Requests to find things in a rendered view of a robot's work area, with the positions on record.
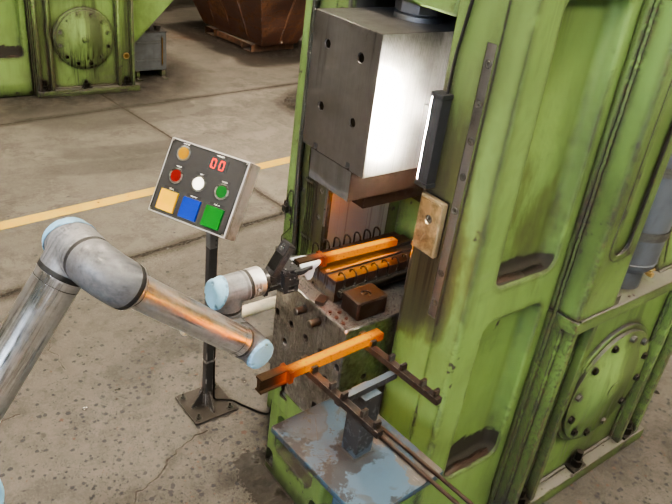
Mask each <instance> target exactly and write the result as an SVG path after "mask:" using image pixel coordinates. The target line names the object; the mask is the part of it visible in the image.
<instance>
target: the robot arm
mask: <svg viewBox="0 0 672 504"><path fill-rule="evenodd" d="M42 247H43V250H44V251H43V253H42V255H41V256H40V258H39V260H38V262H37V263H36V267H35V269H34V271H33V272H32V274H31V276H30V277H29V279H28V281H27V282H26V284H25V286H24V287H23V289H22V291H21V292H20V294H19V296H18V297H17V299H16V301H15V302H14V304H13V306H12V307H11V309H10V311H9V312H8V314H7V316H6V317H5V319H4V321H3V322H2V324H1V326H0V421H1V420H2V418H3V417H4V415H5V413H6V412H7V410H8V408H9V407H10V405H11V403H12V402H13V400H14V398H15V397H16V395H17V393H18V392H19V390H20V388H21V387H22V385H23V383H24V382H25V380H26V378H27V377H28V375H29V373H30V372H31V370H32V368H33V367H34V365H35V363H36V362H37V360H38V358H39V357H40V355H41V354H42V352H43V350H44V349H45V347H46V345H47V344H48V342H49V340H50V339H51V337H52V335H53V334H54V332H55V330H56V329H57V327H58V325H59V324H60V322H61V320H62V319H63V317H64V315H65V314H66V312H67V310H68V309H69V307H70V305H71V304H72V302H73V300H74V299H75V297H76V295H77V294H78V292H79V291H80V289H83V290H84V291H86V292H87V293H88V294H90V295H91V296H93V297H94V298H96V299H98V300H99V301H101V302H102V303H104V304H106V305H108V306H110V307H112V308H115V309H117V310H127V309H129V308H131V309H133V310H135V311H138V312H140V313H142V314H144V315H146V316H149V317H151V318H153V319H155V320H157V321H160V322H162V323H164V324H166V325H168V326H171V327H173V328H175V329H177V330H179V331H181V332H184V333H186V334H188V335H190V336H192V337H195V338H197V339H199V340H201V341H203V342H206V343H208V344H210V345H212V346H214V347H216V348H219V349H221V350H223V351H225V352H227V353H229V354H230V355H232V356H234V357H236V358H238V359H241V360H242V361H244V362H245V363H246V364H247V366H248V367H250V368H252V369H258V368H260V367H262V366H264V365H265V364H266V363H267V362H268V360H270V358H271V356H272V354H273V350H274V348H273V345H272V343H271V342H270V341H269V339H266V338H265V337H264V336H263V335H262V334H261V333H260V332H258V331H257V330H256V329H255V328H254V327H253V326H252V325H250V324H249V323H248V322H247V321H246V320H245V319H244V318H243V317H242V302H243V301H247V300H250V299H253V298H255V297H259V296H262V295H263V296H264V297H266V296H268V292H270V291H274V290H278V291H279V292H281V293H283V294H287V293H291V292H294V291H297V290H298V285H299V278H298V275H299V276H304V275H305V277H306V279H307V280H310V279H311V278H312V277H313V274H314V271H315V268H316V267H317V266H319V265H320V263H321V260H315V261H311V262H307V263H303V264H300V266H299V267H298V265H296V262H295V261H294V259H295V258H299V257H303V256H305V255H302V256H300V255H294V256H291V254H292V253H293V251H294V249H295V246H294V245H293V244H291V243H290V242H289V241H287V240H284V239H283V240H282V241H281V242H280V244H279V246H278V247H277V249H276V251H275V252H274V254H273V256H272V257H271V259H270V261H269V262H268V264H267V266H266V267H265V268H260V267H258V266H254V267H250V268H246V269H243V270H240V271H237V272H233V273H229V274H226V275H222V276H221V275H220V276H216V277H215V278H212V279H210V280H208V281H207V283H206V285H205V290H204V293H205V299H206V302H207V304H208V306H209V307H210V308H209V307H207V306H205V305H203V304H201V303H199V302H197V301H196V300H194V299H192V298H190V297H188V296H186V295H184V294H182V293H180V292H178V291H176V290H175V289H173V288H171V287H169V286H167V285H165V284H163V283H161V282H159V281H157V280H155V279H154V278H152V277H150V276H148V274H147V271H146V269H145V267H144V266H143V265H141V264H139V263H138V262H136V261H134V260H132V259H131V258H129V257H127V256H126V255H125V254H123V253H122V252H120V251H119V250H118V249H116V248H115V247H114V246H112V245H111V244H110V243H109V242H108V241H107V240H106V239H105V238H103V237H102V236H101V235H100V234H99V233H98V232H97V230H96V229H95V228H94V227H93V226H92V225H91V224H89V223H87V222H86V221H84V220H83V219H80V218H76V217H66V218H63V219H59V220H57V221H55V222H53V223H52V224H51V225H49V226H48V227H47V229H46V230H45V231H44V233H43V236H42ZM280 288H281V290H282V291H281V290H280ZM291 289H294V290H292V291H289V292H288V290H291Z"/></svg>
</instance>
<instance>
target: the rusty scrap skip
mask: <svg viewBox="0 0 672 504"><path fill-rule="evenodd" d="M193 2H194V4H195V6H196V8H197V10H198V12H199V14H200V16H201V18H202V20H203V22H204V23H206V24H208V25H209V26H205V33H206V34H209V35H211V36H213V37H221V38H223V39H225V40H228V41H230V42H232V43H235V44H237V45H240V46H241V48H242V49H244V50H246V51H249V52H262V51H272V50H282V49H293V46H294V43H297V42H298V41H299V39H300V38H301V36H302V35H303V26H304V16H305V6H306V0H193ZM233 35H235V36H238V37H240V38H243V39H245V40H243V39H240V38H238V37H235V36H233Z"/></svg>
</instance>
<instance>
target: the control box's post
mask: <svg viewBox="0 0 672 504"><path fill-rule="evenodd" d="M218 238H219V237H218V236H215V235H213V234H210V233H208V232H206V261H205V285H206V283H207V281H208V280H210V279H212V278H215V277H216V276H217V255H218ZM203 359H204V360H205V361H206V362H208V361H211V360H214V346H212V345H210V344H208V343H206V342H203ZM213 364H214V362H211V363H208V364H205V363H204V362H203V373H202V390H204V405H205V406H206V405H207V393H208V391H210V392H211V395H212V391H213Z"/></svg>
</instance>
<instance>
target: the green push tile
mask: <svg viewBox="0 0 672 504"><path fill-rule="evenodd" d="M224 213H225V210H222V209H219V208H216V207H214V206H211V205H208V204H207V205H206V208H205V210H204V213H203V216H202V219H201V222H200V225H203V226H205V227H208V228H211V229H213V230H216V231H218V230H219V227H220V224H221V221H222V218H223V216H224Z"/></svg>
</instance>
